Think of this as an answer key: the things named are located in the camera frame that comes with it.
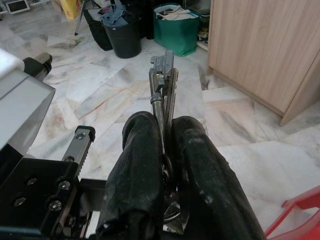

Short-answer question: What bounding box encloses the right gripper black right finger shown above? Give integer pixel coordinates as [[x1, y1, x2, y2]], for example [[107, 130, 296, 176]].
[[171, 116, 266, 240]]

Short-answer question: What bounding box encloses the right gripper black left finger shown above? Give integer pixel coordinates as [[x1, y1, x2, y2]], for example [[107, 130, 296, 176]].
[[94, 111, 166, 240]]

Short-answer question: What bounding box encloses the key bunch with purple charm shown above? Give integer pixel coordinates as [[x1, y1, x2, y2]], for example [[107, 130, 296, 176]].
[[148, 49, 188, 233]]

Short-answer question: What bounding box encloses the red plastic stool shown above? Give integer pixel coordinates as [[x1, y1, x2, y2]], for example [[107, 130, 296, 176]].
[[263, 185, 320, 240]]

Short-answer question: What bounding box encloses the black plastic bucket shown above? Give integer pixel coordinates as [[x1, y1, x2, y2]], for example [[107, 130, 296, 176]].
[[101, 18, 143, 60]]

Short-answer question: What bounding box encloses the light wooden cabinet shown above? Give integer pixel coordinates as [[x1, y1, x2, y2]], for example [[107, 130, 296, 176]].
[[206, 0, 320, 126]]

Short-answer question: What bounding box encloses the green tote bag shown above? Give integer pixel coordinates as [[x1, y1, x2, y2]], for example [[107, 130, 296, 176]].
[[152, 3, 201, 57]]

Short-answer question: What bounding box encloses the black fabric bag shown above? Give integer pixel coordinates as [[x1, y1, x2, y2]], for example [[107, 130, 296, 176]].
[[82, 4, 114, 52]]

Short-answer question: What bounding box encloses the silver tripod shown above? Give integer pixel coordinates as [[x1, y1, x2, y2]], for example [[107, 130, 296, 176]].
[[74, 0, 87, 37]]

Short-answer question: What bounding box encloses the blue denim cloth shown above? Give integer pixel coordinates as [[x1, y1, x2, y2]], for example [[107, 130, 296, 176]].
[[99, 4, 129, 28]]

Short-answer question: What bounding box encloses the yellow paper bag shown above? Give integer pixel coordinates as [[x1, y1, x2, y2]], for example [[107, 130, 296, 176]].
[[59, 0, 81, 21]]

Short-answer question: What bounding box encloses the small white tablet screen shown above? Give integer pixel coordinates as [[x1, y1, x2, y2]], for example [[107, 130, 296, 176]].
[[5, 0, 31, 13]]

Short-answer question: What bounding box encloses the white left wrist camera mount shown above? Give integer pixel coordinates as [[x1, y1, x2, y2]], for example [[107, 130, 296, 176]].
[[0, 48, 56, 152]]

